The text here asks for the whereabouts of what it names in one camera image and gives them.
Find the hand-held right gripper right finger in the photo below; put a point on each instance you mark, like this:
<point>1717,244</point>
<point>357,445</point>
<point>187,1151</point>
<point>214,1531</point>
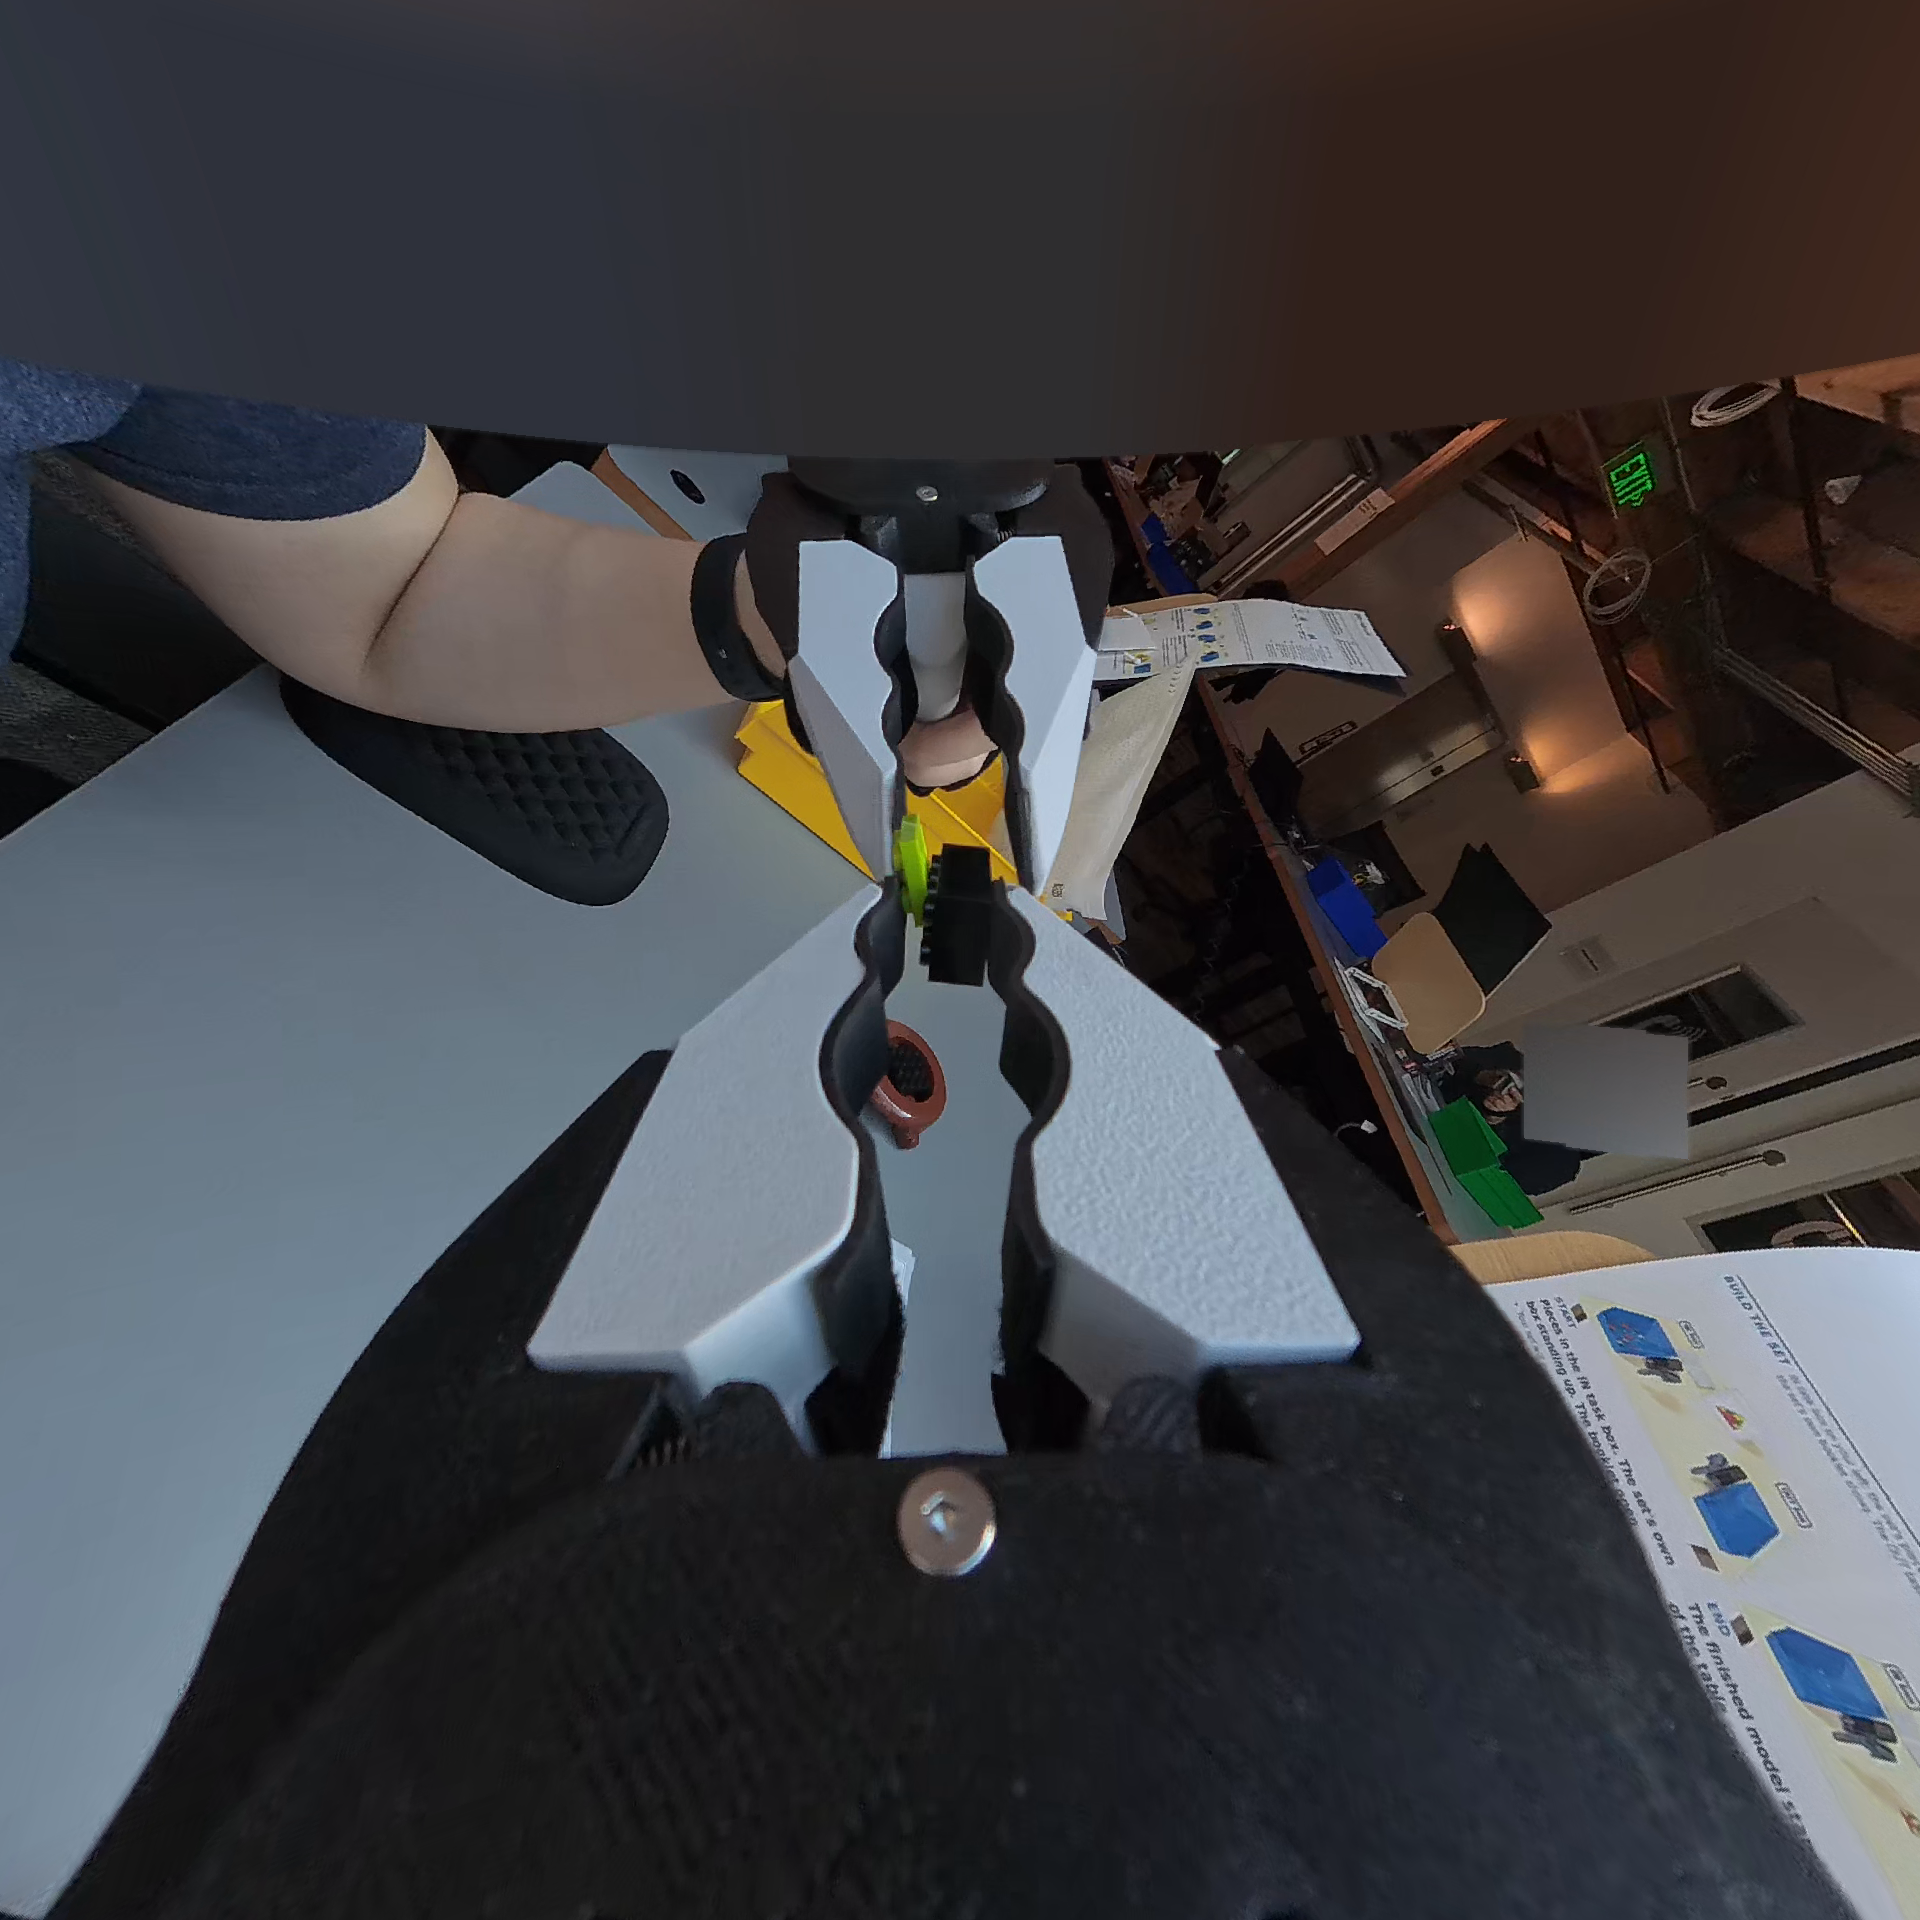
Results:
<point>1184,1185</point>

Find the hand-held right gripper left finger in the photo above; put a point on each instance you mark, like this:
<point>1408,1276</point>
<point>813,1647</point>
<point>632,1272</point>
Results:
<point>720,1185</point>

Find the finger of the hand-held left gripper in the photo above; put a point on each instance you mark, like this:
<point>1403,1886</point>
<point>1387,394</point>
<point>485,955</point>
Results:
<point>840,660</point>
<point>1051,660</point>

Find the person's left forearm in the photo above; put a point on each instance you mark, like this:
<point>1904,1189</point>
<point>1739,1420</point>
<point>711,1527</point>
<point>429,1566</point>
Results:
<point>525,601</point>

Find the grey desk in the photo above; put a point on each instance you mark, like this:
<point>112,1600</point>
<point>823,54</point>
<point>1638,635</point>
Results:
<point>300,1124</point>

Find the person's left hand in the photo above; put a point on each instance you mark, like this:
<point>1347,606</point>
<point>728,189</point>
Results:
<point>948,753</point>

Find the black wristband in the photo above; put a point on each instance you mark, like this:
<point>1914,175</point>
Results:
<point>728,630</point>

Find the yellow plastic bin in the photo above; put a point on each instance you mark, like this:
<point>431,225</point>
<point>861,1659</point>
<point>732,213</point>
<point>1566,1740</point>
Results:
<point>811,795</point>

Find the brown round toy pot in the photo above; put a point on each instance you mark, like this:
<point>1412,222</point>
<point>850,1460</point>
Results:
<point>908,1089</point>

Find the wooden workbench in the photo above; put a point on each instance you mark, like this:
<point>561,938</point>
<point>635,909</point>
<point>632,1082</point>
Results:
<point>1321,1021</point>

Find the printed paper sheet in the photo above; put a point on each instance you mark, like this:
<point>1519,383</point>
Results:
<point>1275,639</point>

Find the green plastic bin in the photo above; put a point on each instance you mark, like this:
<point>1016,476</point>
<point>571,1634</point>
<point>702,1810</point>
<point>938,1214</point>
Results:
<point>1479,1163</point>

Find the beige chair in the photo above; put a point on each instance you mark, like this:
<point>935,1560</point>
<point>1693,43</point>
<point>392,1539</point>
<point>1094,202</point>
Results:
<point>1425,975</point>

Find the blue plastic bin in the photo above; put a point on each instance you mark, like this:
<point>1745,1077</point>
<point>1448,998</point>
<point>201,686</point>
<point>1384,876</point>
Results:
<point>1347,909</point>

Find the black wrist rest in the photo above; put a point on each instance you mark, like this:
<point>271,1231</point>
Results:
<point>494,795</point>

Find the green exit sign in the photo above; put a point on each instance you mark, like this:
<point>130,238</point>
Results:
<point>1631,480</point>

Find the printed instruction poster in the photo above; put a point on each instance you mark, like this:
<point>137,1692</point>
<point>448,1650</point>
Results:
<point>1724,1501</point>

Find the person's navy clothing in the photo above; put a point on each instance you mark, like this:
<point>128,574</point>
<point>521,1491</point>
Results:
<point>195,434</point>

